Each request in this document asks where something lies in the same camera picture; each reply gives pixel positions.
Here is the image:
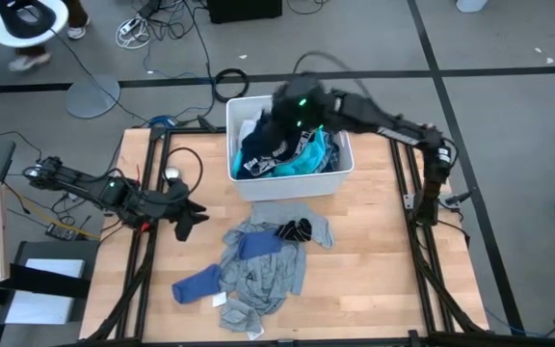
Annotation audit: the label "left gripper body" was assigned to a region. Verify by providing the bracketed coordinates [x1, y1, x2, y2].
[151, 181, 192, 226]

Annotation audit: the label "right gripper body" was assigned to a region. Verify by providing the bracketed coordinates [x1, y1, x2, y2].
[273, 74, 340, 134]

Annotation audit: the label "grey-blue t-shirt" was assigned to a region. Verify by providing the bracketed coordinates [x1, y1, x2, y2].
[219, 221, 307, 314]

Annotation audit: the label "dark clothes in bin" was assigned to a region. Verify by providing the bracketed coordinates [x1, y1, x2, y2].
[231, 128, 339, 178]

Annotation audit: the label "royal blue garment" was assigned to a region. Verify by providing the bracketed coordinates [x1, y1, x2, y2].
[237, 230, 284, 261]
[171, 263, 224, 305]

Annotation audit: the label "dark blue plaid shirt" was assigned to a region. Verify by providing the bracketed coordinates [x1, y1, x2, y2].
[238, 118, 278, 168]

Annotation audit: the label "black Puma waistband underwear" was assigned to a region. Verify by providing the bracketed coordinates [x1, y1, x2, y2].
[236, 134, 307, 180]

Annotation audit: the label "white plastic bin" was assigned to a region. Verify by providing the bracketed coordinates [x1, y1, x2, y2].
[225, 94, 356, 202]

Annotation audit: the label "black striped socks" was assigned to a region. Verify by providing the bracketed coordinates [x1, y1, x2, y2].
[274, 217, 313, 243]

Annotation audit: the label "small grey garment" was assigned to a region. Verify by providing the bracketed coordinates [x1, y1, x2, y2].
[218, 297, 265, 336]

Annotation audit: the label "black electronics box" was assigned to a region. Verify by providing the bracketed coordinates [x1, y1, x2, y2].
[44, 222, 86, 242]

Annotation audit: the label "dark cart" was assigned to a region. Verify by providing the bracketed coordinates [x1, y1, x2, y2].
[0, 239, 100, 347]

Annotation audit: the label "white cart shelf panel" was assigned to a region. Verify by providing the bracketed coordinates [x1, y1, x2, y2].
[5, 258, 87, 325]

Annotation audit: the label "white power strip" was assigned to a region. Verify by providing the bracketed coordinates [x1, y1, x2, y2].
[115, 16, 151, 49]

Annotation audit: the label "white container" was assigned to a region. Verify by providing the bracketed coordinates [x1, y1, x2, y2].
[455, 0, 489, 14]

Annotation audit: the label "person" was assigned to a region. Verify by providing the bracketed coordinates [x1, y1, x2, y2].
[7, 0, 92, 73]

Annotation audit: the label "black curved object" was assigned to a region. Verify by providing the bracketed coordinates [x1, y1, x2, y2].
[0, 0, 58, 40]

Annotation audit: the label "white round table top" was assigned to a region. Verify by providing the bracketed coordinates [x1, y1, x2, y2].
[0, 0, 70, 48]

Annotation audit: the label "black camera cable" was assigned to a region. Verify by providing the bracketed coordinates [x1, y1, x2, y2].
[165, 146, 205, 194]

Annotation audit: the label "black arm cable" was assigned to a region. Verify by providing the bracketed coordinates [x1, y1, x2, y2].
[292, 50, 370, 97]

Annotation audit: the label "blue cable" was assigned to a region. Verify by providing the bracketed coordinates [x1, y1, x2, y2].
[149, 114, 177, 129]

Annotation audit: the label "coiled black cable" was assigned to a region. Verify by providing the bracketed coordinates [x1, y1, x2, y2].
[213, 67, 251, 104]

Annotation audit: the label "grey round base plate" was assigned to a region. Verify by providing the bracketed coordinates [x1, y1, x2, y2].
[64, 73, 122, 120]

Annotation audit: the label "black aluminium table frame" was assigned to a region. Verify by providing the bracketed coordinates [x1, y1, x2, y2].
[84, 125, 490, 347]

